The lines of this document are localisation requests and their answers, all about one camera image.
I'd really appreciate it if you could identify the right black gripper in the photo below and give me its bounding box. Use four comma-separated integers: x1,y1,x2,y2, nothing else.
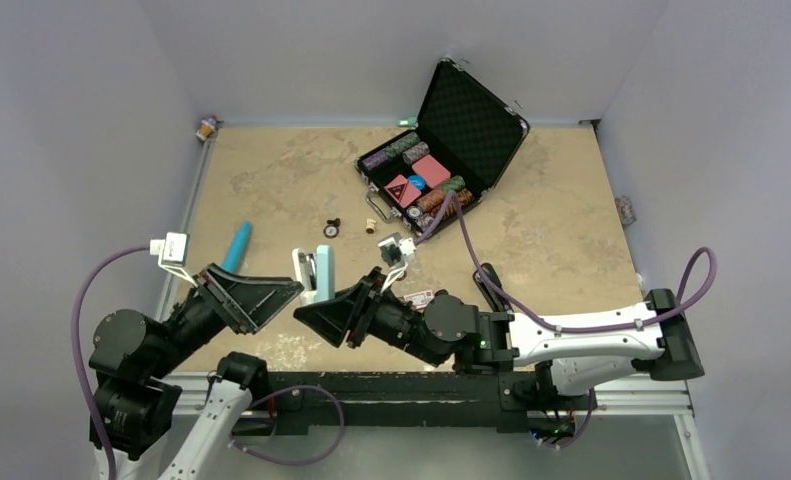
295,268,445,369

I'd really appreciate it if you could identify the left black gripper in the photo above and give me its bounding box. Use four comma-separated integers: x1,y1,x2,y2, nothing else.
147,259,302,376

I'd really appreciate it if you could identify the light blue stapler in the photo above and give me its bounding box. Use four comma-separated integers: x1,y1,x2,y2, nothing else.
291,245,336,306

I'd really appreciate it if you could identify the black stapler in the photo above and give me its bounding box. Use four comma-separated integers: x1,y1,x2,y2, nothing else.
472,262,514,313

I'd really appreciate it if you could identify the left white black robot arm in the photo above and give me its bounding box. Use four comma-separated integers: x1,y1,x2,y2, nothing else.
88,264,303,479

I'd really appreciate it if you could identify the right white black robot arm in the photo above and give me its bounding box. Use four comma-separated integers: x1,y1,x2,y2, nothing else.
293,268,705,407

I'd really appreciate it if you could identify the light blue marker tube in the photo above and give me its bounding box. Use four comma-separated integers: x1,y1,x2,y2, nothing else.
221,221,252,273

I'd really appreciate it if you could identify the brown poker chip left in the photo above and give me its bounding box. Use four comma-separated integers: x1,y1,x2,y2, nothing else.
323,224,340,239

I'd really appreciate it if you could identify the red white staple box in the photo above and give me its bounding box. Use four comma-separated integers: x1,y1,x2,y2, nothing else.
403,290,435,310

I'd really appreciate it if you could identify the pink card deck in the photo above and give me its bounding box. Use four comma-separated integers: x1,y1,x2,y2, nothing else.
411,154,451,188

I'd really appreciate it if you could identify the small orange bottle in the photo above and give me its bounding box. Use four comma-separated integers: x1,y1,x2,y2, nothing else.
195,115,221,142

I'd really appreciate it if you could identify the black poker chip case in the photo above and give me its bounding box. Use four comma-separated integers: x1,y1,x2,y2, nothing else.
354,58,530,234

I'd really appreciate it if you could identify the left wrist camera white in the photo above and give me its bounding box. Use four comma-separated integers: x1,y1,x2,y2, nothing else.
149,232,197,286

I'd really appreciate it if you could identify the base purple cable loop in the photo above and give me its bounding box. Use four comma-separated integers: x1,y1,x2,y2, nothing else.
226,386,345,468

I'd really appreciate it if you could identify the chip stack by wall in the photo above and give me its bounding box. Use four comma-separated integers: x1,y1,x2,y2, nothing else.
614,196,637,229

